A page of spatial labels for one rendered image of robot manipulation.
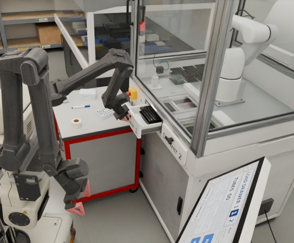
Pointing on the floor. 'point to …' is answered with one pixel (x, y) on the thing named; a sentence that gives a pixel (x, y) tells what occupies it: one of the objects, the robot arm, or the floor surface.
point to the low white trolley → (99, 146)
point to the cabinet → (169, 187)
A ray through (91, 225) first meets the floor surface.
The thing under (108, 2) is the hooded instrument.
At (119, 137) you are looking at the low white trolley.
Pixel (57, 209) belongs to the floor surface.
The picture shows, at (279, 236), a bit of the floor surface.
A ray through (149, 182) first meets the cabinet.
